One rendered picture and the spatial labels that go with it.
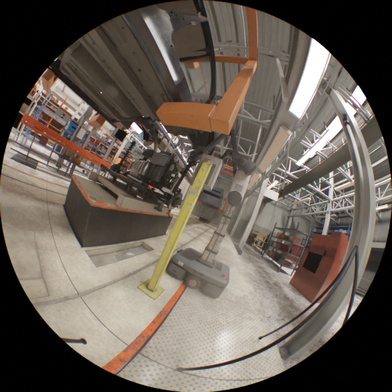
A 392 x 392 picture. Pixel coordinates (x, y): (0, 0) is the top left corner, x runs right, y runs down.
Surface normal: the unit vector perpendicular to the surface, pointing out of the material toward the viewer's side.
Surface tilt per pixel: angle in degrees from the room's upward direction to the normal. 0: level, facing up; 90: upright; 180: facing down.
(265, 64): 180
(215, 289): 90
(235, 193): 90
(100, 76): 107
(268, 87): 180
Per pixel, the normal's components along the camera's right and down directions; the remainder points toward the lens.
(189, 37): -0.50, 0.86
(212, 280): -0.28, -0.22
